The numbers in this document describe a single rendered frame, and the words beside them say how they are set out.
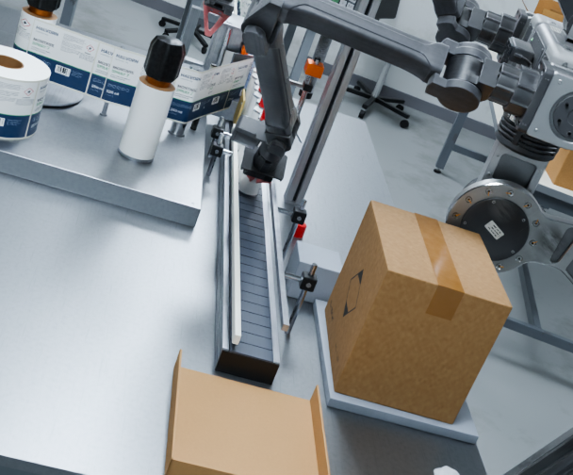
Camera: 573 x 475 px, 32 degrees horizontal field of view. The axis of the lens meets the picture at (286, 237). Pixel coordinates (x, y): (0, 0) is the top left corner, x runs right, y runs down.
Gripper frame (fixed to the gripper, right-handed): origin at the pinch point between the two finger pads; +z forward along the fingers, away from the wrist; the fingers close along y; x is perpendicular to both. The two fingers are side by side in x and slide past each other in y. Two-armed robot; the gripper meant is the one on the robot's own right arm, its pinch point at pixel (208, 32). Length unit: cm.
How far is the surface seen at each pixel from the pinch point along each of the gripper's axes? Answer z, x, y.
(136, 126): 23.2, -9.8, 14.3
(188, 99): 20.6, 1.5, -9.1
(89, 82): 24.6, -23.3, -8.7
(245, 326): 31, 18, 76
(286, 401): 35, 27, 90
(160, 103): 15.7, -6.2, 14.4
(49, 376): 37, -14, 99
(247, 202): 30.7, 20.4, 19.4
